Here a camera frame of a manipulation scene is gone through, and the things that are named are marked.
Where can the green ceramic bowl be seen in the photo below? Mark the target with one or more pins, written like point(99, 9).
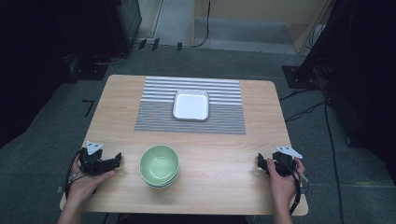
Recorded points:
point(159, 163)
point(169, 184)

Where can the black flat stand base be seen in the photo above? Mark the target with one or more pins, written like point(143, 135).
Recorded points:
point(88, 68)

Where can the grey striped placemat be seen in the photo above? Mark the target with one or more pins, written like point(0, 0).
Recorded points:
point(155, 121)

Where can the black equipment cabinet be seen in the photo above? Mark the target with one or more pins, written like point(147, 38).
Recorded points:
point(124, 25)

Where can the person's right hand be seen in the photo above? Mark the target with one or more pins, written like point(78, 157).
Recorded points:
point(283, 189)

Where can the light wooden partition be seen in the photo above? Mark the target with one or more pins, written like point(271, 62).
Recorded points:
point(299, 34)

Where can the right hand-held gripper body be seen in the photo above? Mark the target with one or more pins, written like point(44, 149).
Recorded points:
point(285, 165)

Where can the white square plate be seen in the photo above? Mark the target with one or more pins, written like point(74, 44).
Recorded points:
point(190, 105)

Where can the black stand with base plate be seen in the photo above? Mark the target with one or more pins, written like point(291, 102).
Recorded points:
point(317, 62)

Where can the person's left hand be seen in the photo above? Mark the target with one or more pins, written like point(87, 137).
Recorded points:
point(81, 186)

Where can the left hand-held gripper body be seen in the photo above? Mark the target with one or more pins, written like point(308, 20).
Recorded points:
point(92, 161)

